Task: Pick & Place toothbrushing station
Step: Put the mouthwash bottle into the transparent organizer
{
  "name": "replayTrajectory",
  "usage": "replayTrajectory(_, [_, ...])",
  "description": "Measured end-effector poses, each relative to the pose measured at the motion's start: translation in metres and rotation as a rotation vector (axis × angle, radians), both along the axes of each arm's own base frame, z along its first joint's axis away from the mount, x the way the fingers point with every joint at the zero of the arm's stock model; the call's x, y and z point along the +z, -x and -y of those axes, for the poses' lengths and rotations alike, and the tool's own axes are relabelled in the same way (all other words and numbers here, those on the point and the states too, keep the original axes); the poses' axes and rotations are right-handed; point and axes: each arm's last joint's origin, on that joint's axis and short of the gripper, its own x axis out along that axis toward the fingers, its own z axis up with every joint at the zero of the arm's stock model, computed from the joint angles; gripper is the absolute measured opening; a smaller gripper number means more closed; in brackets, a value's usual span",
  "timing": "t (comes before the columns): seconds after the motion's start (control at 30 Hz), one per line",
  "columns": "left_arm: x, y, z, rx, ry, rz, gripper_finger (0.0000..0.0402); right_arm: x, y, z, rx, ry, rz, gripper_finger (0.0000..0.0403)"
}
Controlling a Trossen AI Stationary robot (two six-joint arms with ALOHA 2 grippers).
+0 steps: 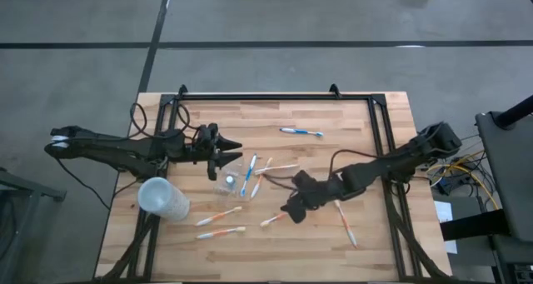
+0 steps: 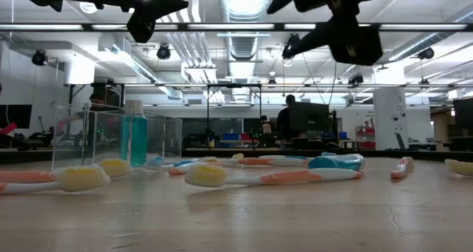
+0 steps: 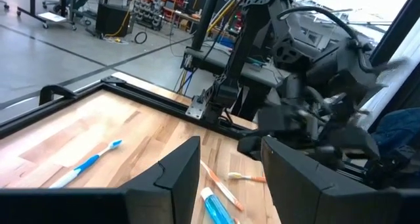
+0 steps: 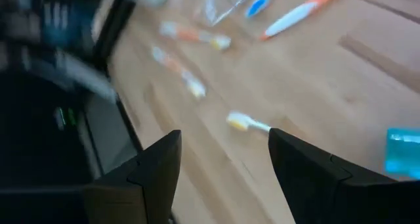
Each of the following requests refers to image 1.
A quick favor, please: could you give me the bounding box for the black flat bar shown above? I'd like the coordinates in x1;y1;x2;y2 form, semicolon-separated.
440;208;511;242

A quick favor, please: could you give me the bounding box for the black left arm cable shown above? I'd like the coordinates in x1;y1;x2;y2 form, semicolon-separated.
128;102;201;140

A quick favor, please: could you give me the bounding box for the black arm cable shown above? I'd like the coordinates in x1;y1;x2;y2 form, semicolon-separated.
128;102;201;140
262;149;381;192

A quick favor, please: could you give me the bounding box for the yellow cable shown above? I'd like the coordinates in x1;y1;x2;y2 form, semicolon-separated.
426;149;501;210

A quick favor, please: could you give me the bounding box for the white paper sheet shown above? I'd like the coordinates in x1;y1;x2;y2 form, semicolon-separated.
434;200;458;255

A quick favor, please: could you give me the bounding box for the black aluminium table frame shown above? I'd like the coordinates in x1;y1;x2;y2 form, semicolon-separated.
94;83;451;284

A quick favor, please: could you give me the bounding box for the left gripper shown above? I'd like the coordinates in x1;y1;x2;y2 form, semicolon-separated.
193;122;244;182

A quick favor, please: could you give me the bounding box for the dark cabinet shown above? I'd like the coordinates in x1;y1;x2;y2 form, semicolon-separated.
491;233;533;284

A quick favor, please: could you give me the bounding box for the grey metal table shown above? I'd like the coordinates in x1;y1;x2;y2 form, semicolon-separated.
0;166;67;284

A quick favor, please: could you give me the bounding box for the white cylindrical wipes canister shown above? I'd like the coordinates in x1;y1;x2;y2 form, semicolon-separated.
137;176;192;223

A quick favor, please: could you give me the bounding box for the blue and white toothbrush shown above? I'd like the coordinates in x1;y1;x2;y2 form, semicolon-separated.
279;127;325;137
240;152;259;197

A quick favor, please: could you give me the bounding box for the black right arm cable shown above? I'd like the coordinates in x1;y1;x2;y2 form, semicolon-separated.
262;149;381;192

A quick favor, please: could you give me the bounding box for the black pole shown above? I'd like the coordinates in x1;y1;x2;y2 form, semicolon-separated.
494;94;533;130

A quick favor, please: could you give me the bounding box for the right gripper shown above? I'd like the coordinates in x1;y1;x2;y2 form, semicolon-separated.
286;169;339;225

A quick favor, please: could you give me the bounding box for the grey cart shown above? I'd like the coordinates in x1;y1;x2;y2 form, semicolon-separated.
475;111;533;243

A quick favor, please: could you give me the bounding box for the clear acrylic organizer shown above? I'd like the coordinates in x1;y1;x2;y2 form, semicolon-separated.
212;161;247;198

